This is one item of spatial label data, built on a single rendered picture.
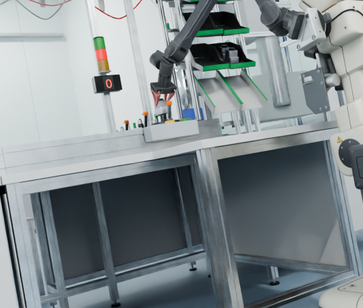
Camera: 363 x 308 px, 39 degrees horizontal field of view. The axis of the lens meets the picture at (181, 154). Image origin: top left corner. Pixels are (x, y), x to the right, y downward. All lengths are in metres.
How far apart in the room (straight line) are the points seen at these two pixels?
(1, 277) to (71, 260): 1.87
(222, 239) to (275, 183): 1.21
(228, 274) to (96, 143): 0.68
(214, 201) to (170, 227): 2.22
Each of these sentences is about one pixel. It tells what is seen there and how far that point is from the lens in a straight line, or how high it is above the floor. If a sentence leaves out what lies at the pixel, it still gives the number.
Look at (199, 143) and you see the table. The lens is 1.67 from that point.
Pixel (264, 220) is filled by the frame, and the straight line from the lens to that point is 3.02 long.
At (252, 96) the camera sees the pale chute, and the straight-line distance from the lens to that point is 2.47.
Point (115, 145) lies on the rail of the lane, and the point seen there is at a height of 0.91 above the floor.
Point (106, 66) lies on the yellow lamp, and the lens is 2.30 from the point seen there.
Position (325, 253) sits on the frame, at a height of 0.23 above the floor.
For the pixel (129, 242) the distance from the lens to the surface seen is 3.76.
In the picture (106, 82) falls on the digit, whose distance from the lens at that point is 2.28.
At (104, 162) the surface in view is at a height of 0.85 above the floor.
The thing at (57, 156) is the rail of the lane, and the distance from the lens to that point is 1.88.
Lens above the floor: 0.78
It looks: 1 degrees up
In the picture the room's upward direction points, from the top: 10 degrees counter-clockwise
